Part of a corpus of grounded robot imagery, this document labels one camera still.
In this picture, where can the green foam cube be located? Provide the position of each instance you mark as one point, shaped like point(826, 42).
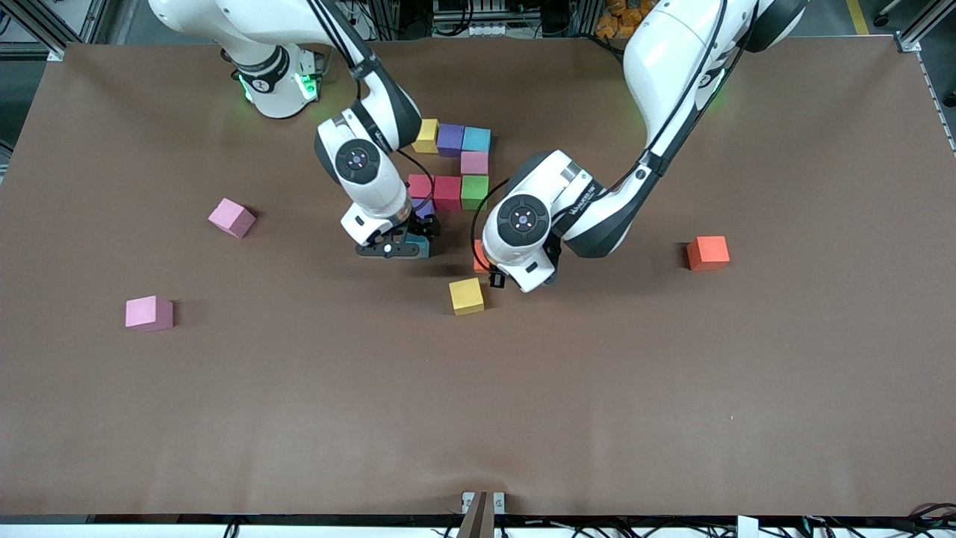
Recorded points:
point(474, 192)

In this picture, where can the pile of orange packets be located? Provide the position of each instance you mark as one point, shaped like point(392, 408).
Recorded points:
point(624, 19)

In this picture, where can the cyan foam cube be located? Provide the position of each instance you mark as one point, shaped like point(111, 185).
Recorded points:
point(426, 248)
point(476, 140)

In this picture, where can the pink foam cube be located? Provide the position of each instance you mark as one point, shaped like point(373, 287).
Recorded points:
point(149, 314)
point(474, 163)
point(231, 219)

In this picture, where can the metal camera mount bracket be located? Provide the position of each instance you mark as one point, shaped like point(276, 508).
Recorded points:
point(482, 515)

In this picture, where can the purple foam cube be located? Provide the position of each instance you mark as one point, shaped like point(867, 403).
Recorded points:
point(424, 209)
point(450, 140)

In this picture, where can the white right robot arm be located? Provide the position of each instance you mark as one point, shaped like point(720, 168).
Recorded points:
point(366, 164)

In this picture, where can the orange foam cube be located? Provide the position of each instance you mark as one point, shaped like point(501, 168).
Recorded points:
point(479, 258)
point(707, 253)

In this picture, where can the red foam cube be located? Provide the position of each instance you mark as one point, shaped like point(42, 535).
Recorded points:
point(420, 187)
point(447, 193)

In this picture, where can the grey electronics box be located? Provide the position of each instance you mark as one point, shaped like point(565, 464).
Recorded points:
point(474, 28)

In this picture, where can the yellow foam cube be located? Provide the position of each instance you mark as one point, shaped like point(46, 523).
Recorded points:
point(427, 136)
point(467, 297)

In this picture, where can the aluminium frame rail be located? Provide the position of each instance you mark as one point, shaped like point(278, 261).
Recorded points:
point(52, 41)
point(926, 19)

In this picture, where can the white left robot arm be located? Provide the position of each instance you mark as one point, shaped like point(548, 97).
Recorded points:
point(672, 67)

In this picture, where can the white power strip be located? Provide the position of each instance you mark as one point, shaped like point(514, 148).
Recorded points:
point(355, 30)

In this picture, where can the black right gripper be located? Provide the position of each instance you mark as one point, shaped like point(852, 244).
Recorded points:
point(423, 223)

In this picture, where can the brown paper table cover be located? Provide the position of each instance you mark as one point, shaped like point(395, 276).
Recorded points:
point(523, 418)

